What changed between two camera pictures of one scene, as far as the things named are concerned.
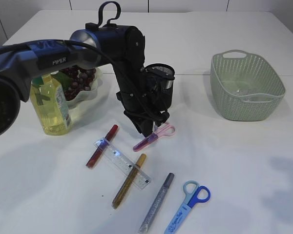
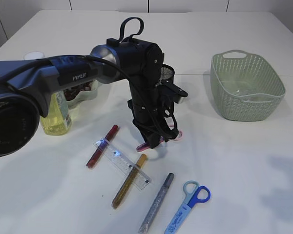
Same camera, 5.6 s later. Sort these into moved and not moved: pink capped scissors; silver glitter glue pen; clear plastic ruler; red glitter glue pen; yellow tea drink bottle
Moved: pink capped scissors
Not moved: red glitter glue pen; yellow tea drink bottle; silver glitter glue pen; clear plastic ruler
